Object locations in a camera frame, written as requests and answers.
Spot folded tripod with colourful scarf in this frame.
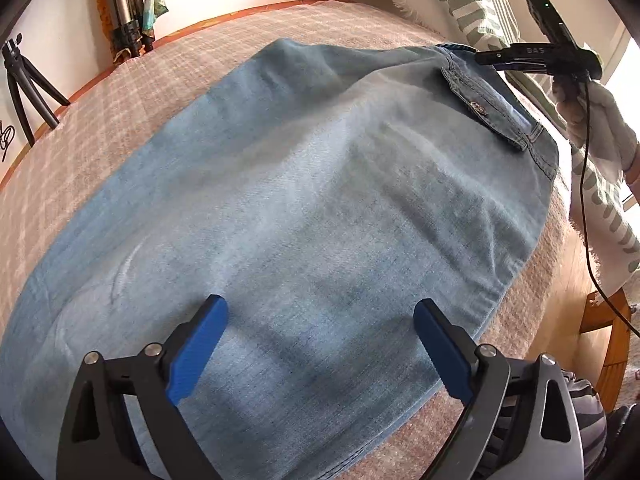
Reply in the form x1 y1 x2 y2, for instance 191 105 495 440
96 0 168 64

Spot pink plaid bed blanket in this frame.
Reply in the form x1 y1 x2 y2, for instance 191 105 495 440
1 1 570 479

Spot green white patterned cushion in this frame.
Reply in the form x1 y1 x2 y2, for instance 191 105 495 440
393 0 639 294

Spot black ring light tripod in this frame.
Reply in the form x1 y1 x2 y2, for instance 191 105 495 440
1 32 70 146

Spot right white gloved hand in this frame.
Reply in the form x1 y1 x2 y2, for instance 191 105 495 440
552 76 639 180

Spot wooden chair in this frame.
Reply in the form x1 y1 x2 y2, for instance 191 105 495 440
574 292 631 412

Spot light blue denim pants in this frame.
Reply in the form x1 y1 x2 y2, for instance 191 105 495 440
1 39 558 479

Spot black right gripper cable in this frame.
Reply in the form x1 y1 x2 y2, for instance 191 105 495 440
578 77 640 338

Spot black ring light cable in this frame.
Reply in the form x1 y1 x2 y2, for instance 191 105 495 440
0 119 18 164

